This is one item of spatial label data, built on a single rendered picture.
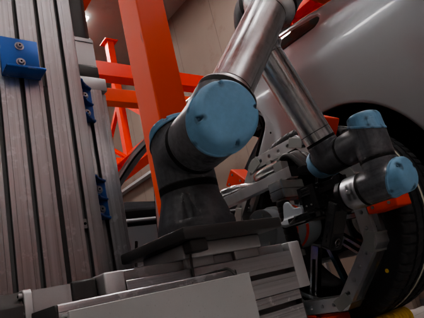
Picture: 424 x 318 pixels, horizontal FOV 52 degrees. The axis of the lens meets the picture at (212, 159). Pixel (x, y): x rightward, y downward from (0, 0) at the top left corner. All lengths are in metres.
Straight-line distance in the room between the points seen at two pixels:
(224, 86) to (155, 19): 1.47
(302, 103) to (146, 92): 1.06
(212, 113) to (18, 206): 0.38
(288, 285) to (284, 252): 0.06
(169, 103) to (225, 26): 6.55
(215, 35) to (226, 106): 7.91
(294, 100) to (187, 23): 8.43
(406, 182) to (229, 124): 0.40
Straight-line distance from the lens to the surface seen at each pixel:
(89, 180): 0.90
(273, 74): 1.07
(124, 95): 4.35
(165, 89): 1.96
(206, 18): 8.93
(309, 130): 1.05
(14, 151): 0.88
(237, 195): 1.32
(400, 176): 0.93
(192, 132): 0.70
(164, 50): 2.08
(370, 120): 0.98
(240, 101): 0.72
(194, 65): 8.99
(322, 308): 1.41
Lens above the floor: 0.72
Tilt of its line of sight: 17 degrees up
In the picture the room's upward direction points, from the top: 13 degrees counter-clockwise
